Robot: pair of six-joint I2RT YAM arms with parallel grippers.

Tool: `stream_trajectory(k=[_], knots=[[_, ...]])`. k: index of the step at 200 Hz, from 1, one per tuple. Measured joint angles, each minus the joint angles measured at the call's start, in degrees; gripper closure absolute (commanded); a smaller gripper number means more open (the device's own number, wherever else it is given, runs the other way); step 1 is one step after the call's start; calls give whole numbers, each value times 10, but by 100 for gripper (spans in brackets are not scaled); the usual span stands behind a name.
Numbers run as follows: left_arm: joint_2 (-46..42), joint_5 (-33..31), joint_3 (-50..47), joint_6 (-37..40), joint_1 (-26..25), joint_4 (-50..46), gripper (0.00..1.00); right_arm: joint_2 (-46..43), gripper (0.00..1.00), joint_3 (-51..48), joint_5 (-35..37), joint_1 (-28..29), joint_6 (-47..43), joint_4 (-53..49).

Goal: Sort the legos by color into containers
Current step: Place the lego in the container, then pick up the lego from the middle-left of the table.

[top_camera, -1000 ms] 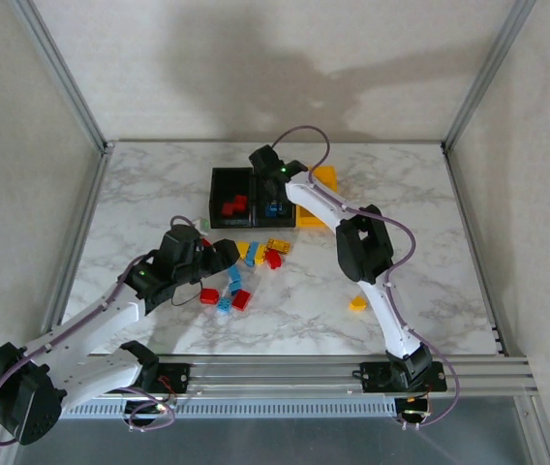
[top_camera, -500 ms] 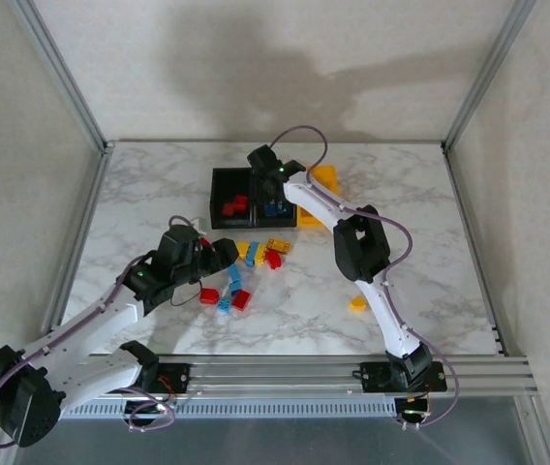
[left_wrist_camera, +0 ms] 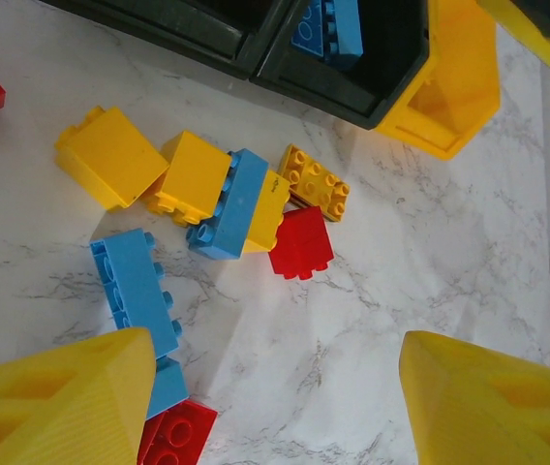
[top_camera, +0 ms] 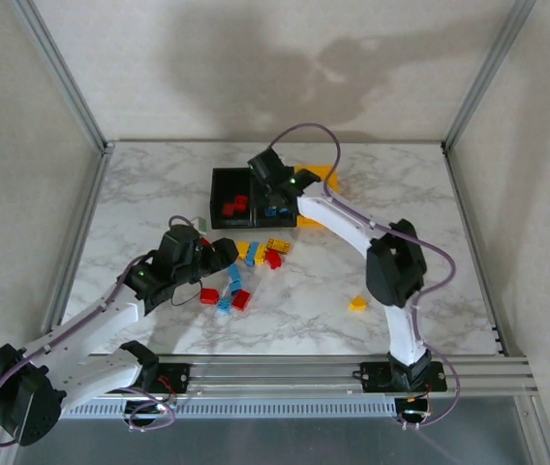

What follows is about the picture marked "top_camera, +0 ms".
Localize thin aluminium side rail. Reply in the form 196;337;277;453
442;142;508;357
45;144;114;340

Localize aluminium frame leg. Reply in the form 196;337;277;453
514;399;550;465

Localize yellow plastic bin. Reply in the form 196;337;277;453
293;164;343;229

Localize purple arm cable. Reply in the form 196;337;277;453
269;123;463;432
0;216;208;450

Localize aluminium frame post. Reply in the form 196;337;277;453
442;0;540;152
11;0;114;154

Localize grey slotted cable duct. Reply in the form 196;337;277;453
61;397;398;420

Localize wide aluminium frame rail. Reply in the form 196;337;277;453
7;355;542;402

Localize black plastic bin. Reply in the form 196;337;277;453
209;167;257;230
253;167;299;229

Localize yellow two-by-four lego brick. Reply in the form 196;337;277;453
265;236;292;255

